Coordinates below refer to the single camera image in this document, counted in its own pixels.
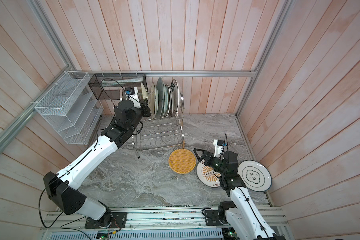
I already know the large orange sunburst plate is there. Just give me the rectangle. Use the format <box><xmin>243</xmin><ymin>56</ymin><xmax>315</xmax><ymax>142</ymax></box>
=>
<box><xmin>197</xmin><ymin>160</ymin><xmax>221</xmax><ymax>188</ymax></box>

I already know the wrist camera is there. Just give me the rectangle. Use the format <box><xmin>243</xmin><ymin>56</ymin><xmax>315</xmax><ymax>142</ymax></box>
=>
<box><xmin>125</xmin><ymin>87</ymin><xmax>141</xmax><ymax>108</ymax></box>
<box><xmin>214</xmin><ymin>140</ymin><xmax>227</xmax><ymax>158</ymax></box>

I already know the orange woven pattern plate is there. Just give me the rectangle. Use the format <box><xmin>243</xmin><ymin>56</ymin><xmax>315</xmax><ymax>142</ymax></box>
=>
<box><xmin>169</xmin><ymin>149</ymin><xmax>196</xmax><ymax>174</ymax></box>

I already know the black wire mesh basket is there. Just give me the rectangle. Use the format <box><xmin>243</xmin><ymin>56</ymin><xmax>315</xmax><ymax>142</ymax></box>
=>
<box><xmin>89</xmin><ymin>74</ymin><xmax>148</xmax><ymax>101</ymax></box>

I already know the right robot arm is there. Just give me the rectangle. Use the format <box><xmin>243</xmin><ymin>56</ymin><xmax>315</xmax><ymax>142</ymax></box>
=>
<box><xmin>194</xmin><ymin>149</ymin><xmax>285</xmax><ymax>240</ymax></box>

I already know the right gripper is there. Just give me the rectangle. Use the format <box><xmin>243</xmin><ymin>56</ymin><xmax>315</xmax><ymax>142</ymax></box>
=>
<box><xmin>195</xmin><ymin>148</ymin><xmax>227</xmax><ymax>177</ymax></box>

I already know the white wire mesh shelf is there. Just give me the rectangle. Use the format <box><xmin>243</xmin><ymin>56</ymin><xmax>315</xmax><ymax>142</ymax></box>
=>
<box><xmin>35</xmin><ymin>72</ymin><xmax>103</xmax><ymax>145</ymax></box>

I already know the stainless steel dish rack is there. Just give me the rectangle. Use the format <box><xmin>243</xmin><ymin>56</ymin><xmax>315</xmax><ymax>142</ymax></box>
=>
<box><xmin>123</xmin><ymin>93</ymin><xmax>185</xmax><ymax>158</ymax></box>

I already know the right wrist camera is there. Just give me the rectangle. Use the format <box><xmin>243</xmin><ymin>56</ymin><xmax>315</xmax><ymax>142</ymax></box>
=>
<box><xmin>214</xmin><ymin>140</ymin><xmax>227</xmax><ymax>158</ymax></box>

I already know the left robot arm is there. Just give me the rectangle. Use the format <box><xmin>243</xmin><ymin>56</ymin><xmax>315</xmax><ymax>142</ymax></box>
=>
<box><xmin>43</xmin><ymin>99</ymin><xmax>151</xmax><ymax>228</ymax></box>

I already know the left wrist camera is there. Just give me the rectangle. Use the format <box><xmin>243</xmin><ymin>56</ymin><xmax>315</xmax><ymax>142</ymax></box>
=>
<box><xmin>125</xmin><ymin>87</ymin><xmax>141</xmax><ymax>108</ymax></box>

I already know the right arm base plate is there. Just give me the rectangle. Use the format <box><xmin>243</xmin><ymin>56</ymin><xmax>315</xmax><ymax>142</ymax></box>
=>
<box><xmin>202</xmin><ymin>208</ymin><xmax>229</xmax><ymax>226</ymax></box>

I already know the white plate black cloud motif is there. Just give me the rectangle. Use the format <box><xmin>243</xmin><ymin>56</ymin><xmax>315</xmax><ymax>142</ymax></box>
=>
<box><xmin>238</xmin><ymin>160</ymin><xmax>272</xmax><ymax>192</ymax></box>

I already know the light green flower plate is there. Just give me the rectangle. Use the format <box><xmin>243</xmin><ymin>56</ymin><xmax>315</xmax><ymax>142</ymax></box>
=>
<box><xmin>163</xmin><ymin>85</ymin><xmax>170</xmax><ymax>117</ymax></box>

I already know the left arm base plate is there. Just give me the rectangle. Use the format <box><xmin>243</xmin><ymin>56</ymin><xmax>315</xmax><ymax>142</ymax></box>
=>
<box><xmin>85</xmin><ymin>212</ymin><xmax>128</xmax><ymax>229</ymax></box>

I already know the aluminium frame rail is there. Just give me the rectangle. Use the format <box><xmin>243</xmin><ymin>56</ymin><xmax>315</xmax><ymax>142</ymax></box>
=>
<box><xmin>73</xmin><ymin>70</ymin><xmax>257</xmax><ymax>78</ymax></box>

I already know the white plate green lettered rim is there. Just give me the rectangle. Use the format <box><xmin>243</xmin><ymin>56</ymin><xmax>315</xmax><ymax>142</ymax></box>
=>
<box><xmin>170</xmin><ymin>79</ymin><xmax>181</xmax><ymax>116</ymax></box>

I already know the large teal plate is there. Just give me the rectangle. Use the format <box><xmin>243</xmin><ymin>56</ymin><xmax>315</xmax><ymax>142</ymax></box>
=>
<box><xmin>156</xmin><ymin>77</ymin><xmax>165</xmax><ymax>119</ymax></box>

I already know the cream floral plate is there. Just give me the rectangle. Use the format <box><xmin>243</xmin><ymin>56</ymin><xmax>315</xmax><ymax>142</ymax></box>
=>
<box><xmin>149</xmin><ymin>83</ymin><xmax>156</xmax><ymax>120</ymax></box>

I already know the small orange sunburst plate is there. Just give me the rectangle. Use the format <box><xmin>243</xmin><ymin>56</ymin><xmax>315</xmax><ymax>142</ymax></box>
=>
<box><xmin>167</xmin><ymin>86</ymin><xmax>173</xmax><ymax>117</ymax></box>

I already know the yellow woven pattern plate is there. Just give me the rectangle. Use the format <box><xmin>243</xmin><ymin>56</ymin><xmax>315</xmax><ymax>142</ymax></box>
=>
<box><xmin>141</xmin><ymin>83</ymin><xmax>148</xmax><ymax>100</ymax></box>

